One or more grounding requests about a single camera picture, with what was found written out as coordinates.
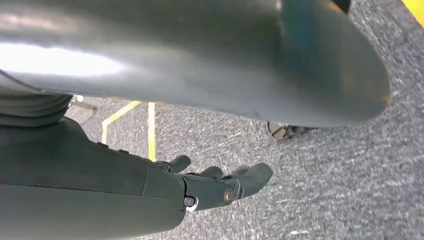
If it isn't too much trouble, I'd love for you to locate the black robot right leg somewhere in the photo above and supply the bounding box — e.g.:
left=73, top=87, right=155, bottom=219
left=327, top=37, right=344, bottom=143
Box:
left=332, top=0, right=352, bottom=15

